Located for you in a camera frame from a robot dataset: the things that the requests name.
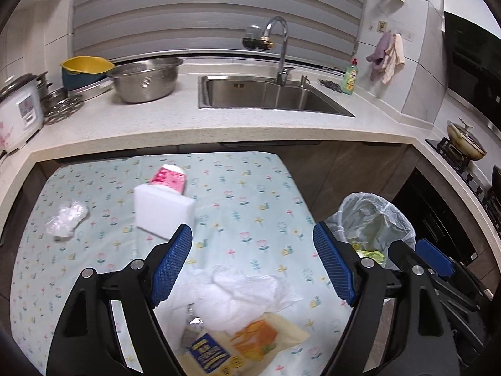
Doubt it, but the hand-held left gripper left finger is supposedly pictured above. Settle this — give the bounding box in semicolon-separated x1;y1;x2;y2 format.
47;223;193;376

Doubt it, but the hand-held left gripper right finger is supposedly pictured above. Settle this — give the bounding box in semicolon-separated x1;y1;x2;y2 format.
312;221;458;376

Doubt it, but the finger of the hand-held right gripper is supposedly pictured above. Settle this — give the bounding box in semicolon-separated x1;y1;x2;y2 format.
388;238;417;273
415;238;457;280

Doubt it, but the yellow green wrapper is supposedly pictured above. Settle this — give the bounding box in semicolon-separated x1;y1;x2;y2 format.
350;239;388;263

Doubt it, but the translucent trash bag liner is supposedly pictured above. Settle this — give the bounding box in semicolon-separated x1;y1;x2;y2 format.
325;193;416;271

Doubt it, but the white sponge block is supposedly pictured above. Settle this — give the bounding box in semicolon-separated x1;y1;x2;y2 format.
134;184;195;240

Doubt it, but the white plastic bag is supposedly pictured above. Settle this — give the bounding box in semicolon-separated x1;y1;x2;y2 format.
157;265;304;330

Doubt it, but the pink packet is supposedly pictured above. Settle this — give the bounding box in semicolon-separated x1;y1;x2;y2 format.
149;164;188;196

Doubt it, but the blue and yellow snack packet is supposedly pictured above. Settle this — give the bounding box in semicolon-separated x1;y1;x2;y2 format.
181;307;235;376

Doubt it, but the cream wrapper orange print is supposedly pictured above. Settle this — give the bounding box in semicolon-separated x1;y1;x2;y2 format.
225;312;311;361

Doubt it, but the clear plastic wrap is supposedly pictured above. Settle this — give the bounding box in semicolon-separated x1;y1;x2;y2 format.
45;201;90;239

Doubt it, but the black built-in appliance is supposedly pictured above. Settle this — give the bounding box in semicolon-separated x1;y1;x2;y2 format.
391;168;486;267

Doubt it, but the floral tablecloth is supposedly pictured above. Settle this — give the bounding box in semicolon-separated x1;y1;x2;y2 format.
10;152;355;376

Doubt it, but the black gas stove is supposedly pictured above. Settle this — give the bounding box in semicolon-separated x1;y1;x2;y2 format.
426;136;501;224

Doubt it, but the frying pan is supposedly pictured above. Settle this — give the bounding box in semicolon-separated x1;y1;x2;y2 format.
447;117;487;161

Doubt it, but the green dish soap bottle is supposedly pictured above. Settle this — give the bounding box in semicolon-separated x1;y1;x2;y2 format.
343;57;360;95

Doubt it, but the dark scouring pad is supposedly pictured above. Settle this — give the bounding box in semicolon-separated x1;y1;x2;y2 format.
318;78;345;92

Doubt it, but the stainless steel sink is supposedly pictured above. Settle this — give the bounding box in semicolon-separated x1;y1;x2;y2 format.
198;75;356;117

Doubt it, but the steel colander bowl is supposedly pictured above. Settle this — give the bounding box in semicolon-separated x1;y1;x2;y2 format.
106;57;184;103

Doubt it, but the round metal steamer rack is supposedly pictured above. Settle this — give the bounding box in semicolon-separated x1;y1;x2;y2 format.
43;94;84;125

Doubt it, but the metal tray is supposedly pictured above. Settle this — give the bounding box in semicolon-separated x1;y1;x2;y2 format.
68;80;114;100

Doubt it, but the cream hanging cloth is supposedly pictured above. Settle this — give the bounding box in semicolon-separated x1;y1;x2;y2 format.
380;33;405;85

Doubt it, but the purple hanging cloth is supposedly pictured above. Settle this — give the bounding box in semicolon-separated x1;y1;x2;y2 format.
366;31;393;83

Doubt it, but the black range hood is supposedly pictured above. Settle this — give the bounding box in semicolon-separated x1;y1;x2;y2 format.
444;10;501;106

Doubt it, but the stacked metal steamer pot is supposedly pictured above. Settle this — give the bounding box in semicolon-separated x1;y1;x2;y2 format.
36;71;71;112

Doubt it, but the yellow and blue bowl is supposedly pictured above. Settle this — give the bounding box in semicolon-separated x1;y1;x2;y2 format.
60;56;115;91

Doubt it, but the white rice cooker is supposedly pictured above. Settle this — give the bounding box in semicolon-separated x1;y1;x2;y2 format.
0;72;44;153

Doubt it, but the chrome faucet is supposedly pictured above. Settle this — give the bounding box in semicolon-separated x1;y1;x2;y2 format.
243;16;296;86

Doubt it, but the grey window blind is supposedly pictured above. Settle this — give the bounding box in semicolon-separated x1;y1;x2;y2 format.
72;0;370;65

